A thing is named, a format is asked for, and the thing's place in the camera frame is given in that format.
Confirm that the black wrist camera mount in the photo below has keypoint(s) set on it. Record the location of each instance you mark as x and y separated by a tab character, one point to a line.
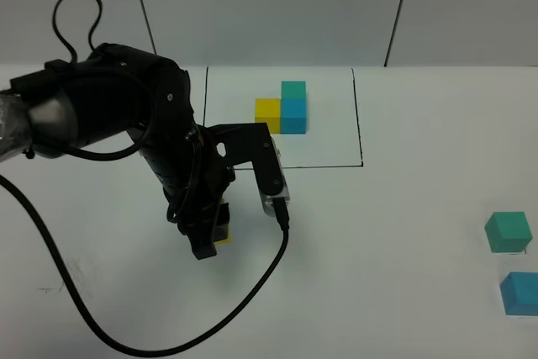
253	143

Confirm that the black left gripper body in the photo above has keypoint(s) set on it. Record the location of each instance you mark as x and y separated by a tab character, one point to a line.
186	164

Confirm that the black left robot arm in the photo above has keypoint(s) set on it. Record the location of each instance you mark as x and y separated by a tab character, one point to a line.
119	102

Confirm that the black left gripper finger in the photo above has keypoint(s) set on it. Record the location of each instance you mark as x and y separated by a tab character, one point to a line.
222	223
198	226

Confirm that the yellow template block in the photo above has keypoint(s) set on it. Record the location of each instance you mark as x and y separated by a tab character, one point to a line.
268	111

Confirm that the blue template block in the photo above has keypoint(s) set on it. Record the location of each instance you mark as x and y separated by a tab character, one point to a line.
293	116

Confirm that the green template block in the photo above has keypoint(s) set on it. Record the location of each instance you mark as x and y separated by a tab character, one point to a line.
293	90

